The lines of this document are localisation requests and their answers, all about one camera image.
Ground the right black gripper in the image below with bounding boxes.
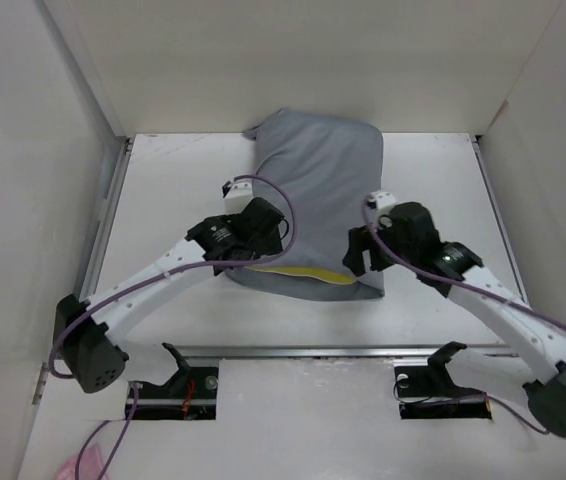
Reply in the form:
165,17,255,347
342,218,418,276

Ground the cream pillow yellow edge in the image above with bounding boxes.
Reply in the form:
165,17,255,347
249,266,357,285

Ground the grey pillowcase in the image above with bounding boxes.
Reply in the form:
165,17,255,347
227,109,385,302

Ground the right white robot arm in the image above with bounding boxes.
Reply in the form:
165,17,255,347
343,191,566,439

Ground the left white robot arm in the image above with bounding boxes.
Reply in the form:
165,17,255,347
51,197,285,397

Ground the pink plastic bag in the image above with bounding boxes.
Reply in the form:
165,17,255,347
55,444,105,480

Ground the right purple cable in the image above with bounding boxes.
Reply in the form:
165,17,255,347
360,197,566,435

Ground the purple cable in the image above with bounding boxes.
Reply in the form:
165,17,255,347
48,173,298,478
360,197,566,435

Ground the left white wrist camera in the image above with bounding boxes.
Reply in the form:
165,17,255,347
222,180,253,214

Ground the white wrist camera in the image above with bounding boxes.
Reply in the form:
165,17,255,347
364,190,398,223
222,180,253,214

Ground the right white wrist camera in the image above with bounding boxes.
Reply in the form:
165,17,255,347
364,190,398,223

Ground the aluminium rail frame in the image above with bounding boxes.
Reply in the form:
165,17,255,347
37,133,566,401

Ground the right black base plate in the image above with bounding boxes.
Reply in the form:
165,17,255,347
393,365,492,420

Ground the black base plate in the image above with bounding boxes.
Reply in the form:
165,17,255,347
132,361,219,421
393,365,492,420

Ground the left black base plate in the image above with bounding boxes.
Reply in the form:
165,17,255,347
132,361,219,421

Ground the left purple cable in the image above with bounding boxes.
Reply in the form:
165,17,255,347
48,173,298,478

